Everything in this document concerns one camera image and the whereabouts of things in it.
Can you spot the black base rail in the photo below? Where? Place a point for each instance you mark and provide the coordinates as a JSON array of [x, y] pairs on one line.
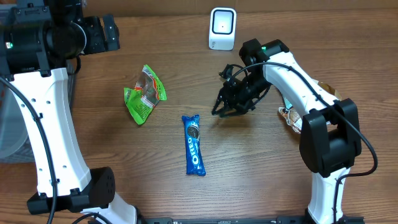
[[278, 220]]

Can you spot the green snack packet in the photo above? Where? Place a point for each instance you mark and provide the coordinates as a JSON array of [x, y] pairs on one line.
[[144, 97]]

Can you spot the white barcode scanner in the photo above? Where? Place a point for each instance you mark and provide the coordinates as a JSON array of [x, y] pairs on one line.
[[222, 28]]

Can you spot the grey plastic mesh basket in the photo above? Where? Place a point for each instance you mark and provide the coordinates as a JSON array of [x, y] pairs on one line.
[[15, 144]]

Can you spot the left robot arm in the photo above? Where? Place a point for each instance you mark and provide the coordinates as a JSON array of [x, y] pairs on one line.
[[37, 41]]

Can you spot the light teal snack packet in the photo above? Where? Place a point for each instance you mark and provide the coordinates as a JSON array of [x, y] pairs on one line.
[[287, 103]]

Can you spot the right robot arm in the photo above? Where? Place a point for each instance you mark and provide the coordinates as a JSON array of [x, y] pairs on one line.
[[329, 136]]

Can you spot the blue Oreo cookie pack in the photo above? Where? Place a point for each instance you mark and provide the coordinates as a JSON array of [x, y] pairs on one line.
[[195, 165]]

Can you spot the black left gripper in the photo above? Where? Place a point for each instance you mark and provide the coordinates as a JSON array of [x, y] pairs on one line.
[[99, 42]]

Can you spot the brown paper bread bag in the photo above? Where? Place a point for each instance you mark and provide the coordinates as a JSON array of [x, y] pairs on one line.
[[291, 116]]

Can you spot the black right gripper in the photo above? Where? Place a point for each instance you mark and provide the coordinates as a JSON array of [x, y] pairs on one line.
[[231, 99]]

